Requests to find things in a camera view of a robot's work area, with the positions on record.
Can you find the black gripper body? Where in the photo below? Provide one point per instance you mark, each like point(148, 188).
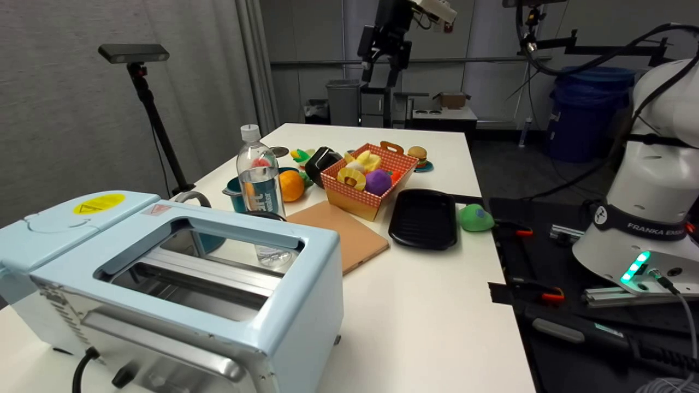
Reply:
point(389, 33)

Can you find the yellow banana plush toy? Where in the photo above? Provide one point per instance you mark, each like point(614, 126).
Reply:
point(365, 161)

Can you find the grey toy pot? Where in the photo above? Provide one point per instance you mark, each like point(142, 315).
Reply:
point(320, 164)

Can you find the orange pineapple plush toy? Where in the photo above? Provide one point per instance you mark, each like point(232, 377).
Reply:
point(290, 186)

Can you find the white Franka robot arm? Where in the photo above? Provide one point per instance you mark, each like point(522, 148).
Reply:
point(656, 183)

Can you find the cardboard box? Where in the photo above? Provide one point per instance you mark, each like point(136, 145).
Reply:
point(453, 102)

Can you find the toy burger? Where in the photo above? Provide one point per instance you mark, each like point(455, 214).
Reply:
point(417, 153)

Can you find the small teal toy plate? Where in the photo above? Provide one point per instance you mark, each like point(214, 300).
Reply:
point(426, 166)

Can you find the red green plush toy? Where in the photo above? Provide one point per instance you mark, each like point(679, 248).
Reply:
point(297, 153)

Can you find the purple plush toy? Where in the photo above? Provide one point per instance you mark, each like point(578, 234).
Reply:
point(378, 185)

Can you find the grey toy pot lid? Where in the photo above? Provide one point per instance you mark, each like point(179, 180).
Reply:
point(281, 152)

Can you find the teal toy pot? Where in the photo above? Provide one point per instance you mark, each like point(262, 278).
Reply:
point(232, 196)

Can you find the black cart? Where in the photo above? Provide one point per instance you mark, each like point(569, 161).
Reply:
point(377, 111)

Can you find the grey waste bin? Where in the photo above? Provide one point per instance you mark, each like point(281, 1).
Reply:
point(341, 102)

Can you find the white shelf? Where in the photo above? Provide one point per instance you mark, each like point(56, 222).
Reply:
point(440, 117)

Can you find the black plastic tray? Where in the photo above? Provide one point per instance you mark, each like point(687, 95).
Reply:
point(425, 219)

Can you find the clear plastic water bottle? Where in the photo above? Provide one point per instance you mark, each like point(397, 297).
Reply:
point(258, 183)

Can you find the brown cutting board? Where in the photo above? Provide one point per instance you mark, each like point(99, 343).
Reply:
point(357, 236)

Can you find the blue plastic bin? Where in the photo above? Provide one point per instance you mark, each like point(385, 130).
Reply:
point(586, 117)

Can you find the short silver bar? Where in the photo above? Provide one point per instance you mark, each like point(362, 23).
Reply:
point(567, 233)

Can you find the light blue toaster oven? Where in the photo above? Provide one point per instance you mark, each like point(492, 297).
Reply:
point(306, 320)

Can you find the grey curtain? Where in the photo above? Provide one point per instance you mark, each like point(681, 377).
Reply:
point(57, 111)

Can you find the long black tool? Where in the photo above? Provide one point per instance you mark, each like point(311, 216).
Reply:
point(574, 331)

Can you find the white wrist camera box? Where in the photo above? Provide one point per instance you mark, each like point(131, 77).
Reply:
point(436, 12)

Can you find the black articulated mount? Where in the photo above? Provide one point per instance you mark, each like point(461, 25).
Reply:
point(536, 23)

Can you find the black camera stand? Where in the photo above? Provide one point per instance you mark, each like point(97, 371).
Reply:
point(155, 120)

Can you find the black camera bar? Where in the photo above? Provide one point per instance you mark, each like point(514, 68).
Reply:
point(134, 54)

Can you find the aluminium rail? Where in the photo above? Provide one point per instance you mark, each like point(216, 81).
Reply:
point(619, 297)

